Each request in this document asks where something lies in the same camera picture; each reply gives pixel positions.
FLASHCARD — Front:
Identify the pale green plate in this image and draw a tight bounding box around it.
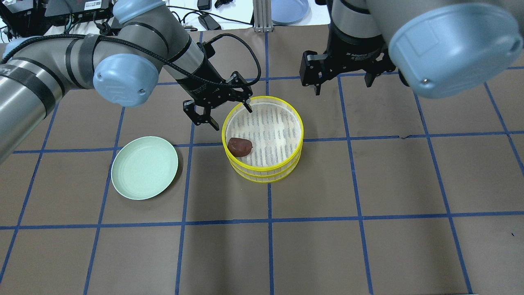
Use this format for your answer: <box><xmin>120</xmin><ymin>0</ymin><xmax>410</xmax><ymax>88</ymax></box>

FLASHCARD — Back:
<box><xmin>111</xmin><ymin>136</ymin><xmax>178</xmax><ymax>200</ymax></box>

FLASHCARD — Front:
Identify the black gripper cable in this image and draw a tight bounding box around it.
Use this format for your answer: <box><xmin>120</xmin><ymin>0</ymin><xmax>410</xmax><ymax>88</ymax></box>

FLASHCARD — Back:
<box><xmin>0</xmin><ymin>33</ymin><xmax>262</xmax><ymax>87</ymax></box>

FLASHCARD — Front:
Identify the yellow bamboo steamer layer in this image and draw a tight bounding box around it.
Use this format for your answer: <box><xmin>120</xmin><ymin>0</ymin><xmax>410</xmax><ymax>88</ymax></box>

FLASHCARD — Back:
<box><xmin>228</xmin><ymin>152</ymin><xmax>302</xmax><ymax>183</ymax></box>
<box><xmin>221</xmin><ymin>95</ymin><xmax>304</xmax><ymax>169</ymax></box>

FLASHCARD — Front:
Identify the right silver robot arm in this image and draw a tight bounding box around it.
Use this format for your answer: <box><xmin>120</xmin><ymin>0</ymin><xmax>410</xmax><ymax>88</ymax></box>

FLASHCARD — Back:
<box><xmin>299</xmin><ymin>0</ymin><xmax>523</xmax><ymax>99</ymax></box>

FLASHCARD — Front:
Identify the aluminium frame post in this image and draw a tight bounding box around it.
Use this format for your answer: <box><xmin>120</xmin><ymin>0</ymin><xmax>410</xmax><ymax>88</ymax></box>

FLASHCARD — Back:
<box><xmin>252</xmin><ymin>0</ymin><xmax>273</xmax><ymax>32</ymax></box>

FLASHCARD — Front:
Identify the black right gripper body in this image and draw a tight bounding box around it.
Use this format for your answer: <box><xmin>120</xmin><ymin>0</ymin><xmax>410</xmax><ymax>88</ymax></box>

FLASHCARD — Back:
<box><xmin>299</xmin><ymin>49</ymin><xmax>395</xmax><ymax>86</ymax></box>

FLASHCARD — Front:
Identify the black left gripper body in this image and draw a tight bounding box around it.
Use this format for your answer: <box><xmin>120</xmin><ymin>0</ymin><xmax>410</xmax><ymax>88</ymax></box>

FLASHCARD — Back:
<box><xmin>182</xmin><ymin>78</ymin><xmax>237</xmax><ymax>109</ymax></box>

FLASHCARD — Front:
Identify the yellow bamboo steamer top layer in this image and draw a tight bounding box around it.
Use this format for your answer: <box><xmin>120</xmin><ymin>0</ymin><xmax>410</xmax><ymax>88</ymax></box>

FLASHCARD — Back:
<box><xmin>221</xmin><ymin>95</ymin><xmax>304</xmax><ymax>169</ymax></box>

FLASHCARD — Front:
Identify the yellow bamboo steamer bottom layer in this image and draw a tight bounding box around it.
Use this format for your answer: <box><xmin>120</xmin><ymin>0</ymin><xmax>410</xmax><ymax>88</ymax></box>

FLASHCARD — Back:
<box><xmin>228</xmin><ymin>152</ymin><xmax>302</xmax><ymax>183</ymax></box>

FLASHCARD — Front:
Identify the black power adapter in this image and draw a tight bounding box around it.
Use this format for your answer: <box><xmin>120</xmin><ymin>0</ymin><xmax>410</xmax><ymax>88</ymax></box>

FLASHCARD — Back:
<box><xmin>198</xmin><ymin>14</ymin><xmax>221</xmax><ymax>31</ymax></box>

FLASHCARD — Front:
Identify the blue plate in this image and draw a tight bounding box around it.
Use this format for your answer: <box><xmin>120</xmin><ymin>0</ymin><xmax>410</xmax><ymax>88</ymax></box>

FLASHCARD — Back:
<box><xmin>270</xmin><ymin>0</ymin><xmax>309</xmax><ymax>25</ymax></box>

